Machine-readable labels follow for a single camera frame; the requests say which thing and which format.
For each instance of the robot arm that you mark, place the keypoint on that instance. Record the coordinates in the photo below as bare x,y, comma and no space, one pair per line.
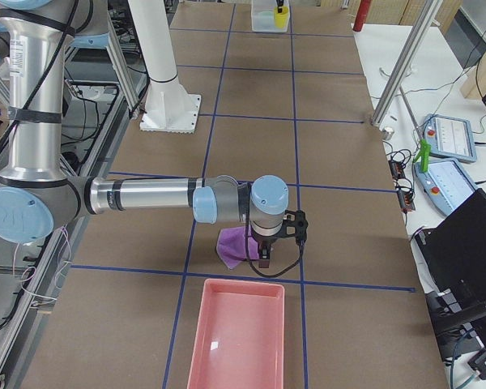
31,46

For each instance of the far blue teach pendant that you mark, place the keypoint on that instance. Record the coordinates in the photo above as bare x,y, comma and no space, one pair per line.
450,137

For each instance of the blue teach pendant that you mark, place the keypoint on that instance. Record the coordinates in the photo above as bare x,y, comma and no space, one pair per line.
446,183
450,137

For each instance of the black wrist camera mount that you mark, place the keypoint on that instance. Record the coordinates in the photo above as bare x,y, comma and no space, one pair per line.
295,225

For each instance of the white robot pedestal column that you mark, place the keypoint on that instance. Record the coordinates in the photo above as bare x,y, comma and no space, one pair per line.
168,106

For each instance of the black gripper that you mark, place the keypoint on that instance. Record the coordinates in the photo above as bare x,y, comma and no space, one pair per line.
263,242

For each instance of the aluminium frame post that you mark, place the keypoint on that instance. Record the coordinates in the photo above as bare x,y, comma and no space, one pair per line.
409,50

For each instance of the white translucent plastic bin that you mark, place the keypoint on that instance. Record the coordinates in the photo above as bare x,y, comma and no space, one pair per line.
262,19

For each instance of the black monitor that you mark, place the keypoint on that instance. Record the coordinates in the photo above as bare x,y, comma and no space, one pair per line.
455,254

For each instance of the yellow plastic cup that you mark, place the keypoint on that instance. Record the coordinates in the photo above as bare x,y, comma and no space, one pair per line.
281,17

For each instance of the purple microfiber cloth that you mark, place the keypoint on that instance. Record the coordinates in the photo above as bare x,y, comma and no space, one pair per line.
235,245

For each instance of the red fire extinguisher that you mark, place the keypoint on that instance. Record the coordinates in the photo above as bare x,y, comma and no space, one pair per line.
361,15

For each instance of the pink plastic bin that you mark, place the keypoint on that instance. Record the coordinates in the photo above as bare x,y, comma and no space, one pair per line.
239,342

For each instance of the near blue teach pendant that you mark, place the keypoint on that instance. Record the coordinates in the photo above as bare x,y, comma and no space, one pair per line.
446,183

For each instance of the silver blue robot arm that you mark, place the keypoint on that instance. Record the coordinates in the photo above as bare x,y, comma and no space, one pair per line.
36,197

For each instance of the small silver cylinder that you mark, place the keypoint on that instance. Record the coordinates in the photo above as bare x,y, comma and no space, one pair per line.
387,133

